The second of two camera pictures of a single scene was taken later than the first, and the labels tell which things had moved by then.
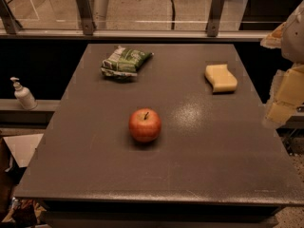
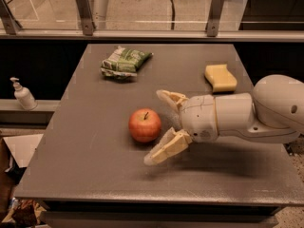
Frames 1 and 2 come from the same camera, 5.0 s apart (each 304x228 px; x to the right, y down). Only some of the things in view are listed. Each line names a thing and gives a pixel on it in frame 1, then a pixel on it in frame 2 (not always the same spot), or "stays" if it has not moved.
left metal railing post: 84,5 stays
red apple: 144,124 stays
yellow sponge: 220,78 stays
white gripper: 294,38 -> 199,118
